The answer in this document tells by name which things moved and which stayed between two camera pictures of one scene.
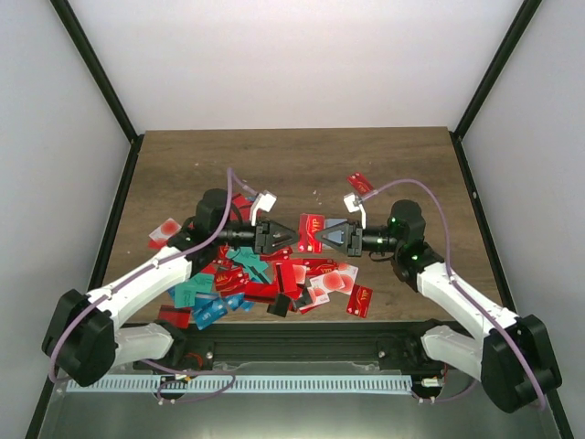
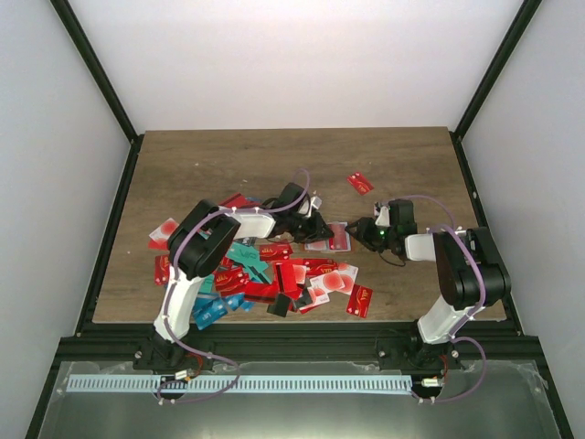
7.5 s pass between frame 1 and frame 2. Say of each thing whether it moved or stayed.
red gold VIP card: stayed
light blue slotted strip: stayed
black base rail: stayed
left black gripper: moved
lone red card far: stayed
